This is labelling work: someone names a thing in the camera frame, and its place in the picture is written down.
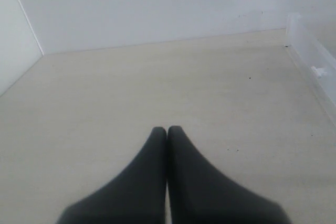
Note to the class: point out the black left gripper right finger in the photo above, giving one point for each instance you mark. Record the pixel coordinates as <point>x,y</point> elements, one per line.
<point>200,193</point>

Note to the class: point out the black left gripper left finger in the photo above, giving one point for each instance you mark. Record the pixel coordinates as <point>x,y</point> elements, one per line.
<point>136,195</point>

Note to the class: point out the clear plastic tray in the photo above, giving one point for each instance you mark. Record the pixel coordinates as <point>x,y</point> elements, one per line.
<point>310,39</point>

